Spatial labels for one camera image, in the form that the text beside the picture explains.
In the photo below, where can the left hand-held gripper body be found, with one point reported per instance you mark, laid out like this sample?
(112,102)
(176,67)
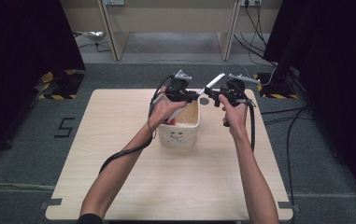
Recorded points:
(176,88)

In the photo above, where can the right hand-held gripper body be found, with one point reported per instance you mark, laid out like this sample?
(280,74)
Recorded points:
(234,90)

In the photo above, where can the white paper-wrapped straw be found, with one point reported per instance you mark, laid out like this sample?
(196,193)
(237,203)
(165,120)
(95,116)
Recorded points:
(213,81)

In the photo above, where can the red can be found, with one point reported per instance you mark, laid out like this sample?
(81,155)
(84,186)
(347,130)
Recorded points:
(169,122)

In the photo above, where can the white plastic bin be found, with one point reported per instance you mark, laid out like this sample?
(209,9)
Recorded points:
(178,135)

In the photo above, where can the person's left hand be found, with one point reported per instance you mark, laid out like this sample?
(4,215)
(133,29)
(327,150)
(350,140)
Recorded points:
(163,112)

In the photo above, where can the person's right hand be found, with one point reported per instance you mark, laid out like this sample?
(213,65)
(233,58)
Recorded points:
(237,119)

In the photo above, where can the dark round disc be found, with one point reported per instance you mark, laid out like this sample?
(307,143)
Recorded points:
(204,101)

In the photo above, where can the hazard-striped stand base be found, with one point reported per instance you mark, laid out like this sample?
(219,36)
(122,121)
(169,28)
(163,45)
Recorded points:
(66,85)
(272,88)

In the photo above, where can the light wooden desk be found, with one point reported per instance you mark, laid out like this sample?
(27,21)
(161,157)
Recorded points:
(172,18)

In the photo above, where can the crumpled silver foil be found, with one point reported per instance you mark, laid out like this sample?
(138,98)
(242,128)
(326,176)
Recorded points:
(93,35)

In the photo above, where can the black curtain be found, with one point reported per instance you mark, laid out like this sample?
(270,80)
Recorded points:
(20,62)
(337,77)

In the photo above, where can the grey tape piece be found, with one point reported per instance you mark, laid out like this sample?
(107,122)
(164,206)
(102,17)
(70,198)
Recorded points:
(53,202)
(287,205)

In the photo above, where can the wall power socket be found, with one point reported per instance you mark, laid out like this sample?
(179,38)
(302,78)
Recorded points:
(251,2)
(114,2)

